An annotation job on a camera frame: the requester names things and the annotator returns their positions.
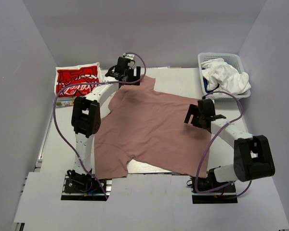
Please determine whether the navy blue t shirt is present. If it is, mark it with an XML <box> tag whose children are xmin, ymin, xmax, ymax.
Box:
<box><xmin>203</xmin><ymin>79</ymin><xmax>215</xmax><ymax>93</ymax></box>

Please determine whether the white t shirt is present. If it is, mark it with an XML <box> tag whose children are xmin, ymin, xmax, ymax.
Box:
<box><xmin>201</xmin><ymin>58</ymin><xmax>251</xmax><ymax>95</ymax></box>

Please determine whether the pink t shirt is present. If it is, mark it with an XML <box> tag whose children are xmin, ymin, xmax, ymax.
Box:
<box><xmin>94</xmin><ymin>77</ymin><xmax>211</xmax><ymax>179</ymax></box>

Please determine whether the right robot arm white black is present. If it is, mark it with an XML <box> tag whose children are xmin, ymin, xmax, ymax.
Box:
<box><xmin>184</xmin><ymin>99</ymin><xmax>276</xmax><ymax>192</ymax></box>

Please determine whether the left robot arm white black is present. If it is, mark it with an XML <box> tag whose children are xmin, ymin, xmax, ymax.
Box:
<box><xmin>67</xmin><ymin>52</ymin><xmax>144</xmax><ymax>192</ymax></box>

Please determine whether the red coca cola shirt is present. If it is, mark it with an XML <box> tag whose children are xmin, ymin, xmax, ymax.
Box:
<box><xmin>54</xmin><ymin>62</ymin><xmax>102</xmax><ymax>98</ymax></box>

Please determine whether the folded cartoon print shirt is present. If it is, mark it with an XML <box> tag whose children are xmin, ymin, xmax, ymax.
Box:
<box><xmin>53</xmin><ymin>63</ymin><xmax>108</xmax><ymax>108</ymax></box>

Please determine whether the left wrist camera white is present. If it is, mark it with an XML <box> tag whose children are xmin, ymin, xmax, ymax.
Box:
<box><xmin>123</xmin><ymin>53</ymin><xmax>135</xmax><ymax>60</ymax></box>

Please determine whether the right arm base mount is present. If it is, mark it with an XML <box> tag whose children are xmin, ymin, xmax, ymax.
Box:
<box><xmin>186</xmin><ymin>177</ymin><xmax>238</xmax><ymax>205</ymax></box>

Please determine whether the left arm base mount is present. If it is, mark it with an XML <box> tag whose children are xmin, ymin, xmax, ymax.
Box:
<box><xmin>61</xmin><ymin>170</ymin><xmax>112</xmax><ymax>202</ymax></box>

